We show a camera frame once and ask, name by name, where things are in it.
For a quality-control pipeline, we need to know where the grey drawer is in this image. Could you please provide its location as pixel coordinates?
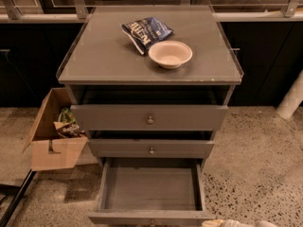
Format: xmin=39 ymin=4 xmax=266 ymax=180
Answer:
xmin=71 ymin=104 xmax=227 ymax=131
xmin=88 ymin=139 xmax=214 ymax=159
xmin=89 ymin=158 xmax=214 ymax=227

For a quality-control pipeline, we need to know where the grey top drawer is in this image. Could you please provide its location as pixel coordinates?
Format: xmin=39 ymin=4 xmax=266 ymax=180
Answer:
xmin=71 ymin=104 xmax=227 ymax=131

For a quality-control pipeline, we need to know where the brown snack bag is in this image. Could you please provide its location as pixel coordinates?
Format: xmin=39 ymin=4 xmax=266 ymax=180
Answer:
xmin=54 ymin=122 xmax=84 ymax=138

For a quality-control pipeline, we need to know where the white paper bowl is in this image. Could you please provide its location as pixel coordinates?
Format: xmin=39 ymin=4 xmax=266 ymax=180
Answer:
xmin=148 ymin=41 xmax=192 ymax=69

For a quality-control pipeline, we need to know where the cardboard box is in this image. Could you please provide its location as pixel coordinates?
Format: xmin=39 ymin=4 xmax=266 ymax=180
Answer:
xmin=24 ymin=88 xmax=92 ymax=171

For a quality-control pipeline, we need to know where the grey drawer cabinet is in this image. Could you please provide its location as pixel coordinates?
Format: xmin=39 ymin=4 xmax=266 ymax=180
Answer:
xmin=56 ymin=5 xmax=244 ymax=168

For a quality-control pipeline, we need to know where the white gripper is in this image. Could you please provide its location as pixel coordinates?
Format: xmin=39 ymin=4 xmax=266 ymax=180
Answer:
xmin=202 ymin=219 xmax=254 ymax=227

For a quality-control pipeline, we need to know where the blue chip bag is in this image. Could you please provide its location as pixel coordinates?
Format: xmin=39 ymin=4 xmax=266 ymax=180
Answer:
xmin=121 ymin=17 xmax=173 ymax=55

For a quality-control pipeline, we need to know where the black metal floor bar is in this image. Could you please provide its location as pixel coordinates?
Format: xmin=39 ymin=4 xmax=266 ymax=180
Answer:
xmin=0 ymin=169 xmax=36 ymax=227

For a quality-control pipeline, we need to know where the grey middle drawer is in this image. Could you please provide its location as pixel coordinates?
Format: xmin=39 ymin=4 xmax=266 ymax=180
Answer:
xmin=88 ymin=139 xmax=214 ymax=159

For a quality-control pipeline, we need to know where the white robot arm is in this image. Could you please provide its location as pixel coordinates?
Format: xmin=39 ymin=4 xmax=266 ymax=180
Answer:
xmin=201 ymin=219 xmax=277 ymax=227

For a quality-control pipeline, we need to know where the white post base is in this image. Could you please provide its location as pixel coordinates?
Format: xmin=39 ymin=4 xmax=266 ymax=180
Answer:
xmin=276 ymin=70 xmax=303 ymax=119

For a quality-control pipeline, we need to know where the green snack bag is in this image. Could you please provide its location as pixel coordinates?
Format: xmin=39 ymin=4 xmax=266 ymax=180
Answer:
xmin=58 ymin=107 xmax=76 ymax=124

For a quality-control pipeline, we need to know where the grey bottom drawer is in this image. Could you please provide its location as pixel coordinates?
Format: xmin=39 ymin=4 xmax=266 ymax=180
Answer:
xmin=89 ymin=158 xmax=214 ymax=227

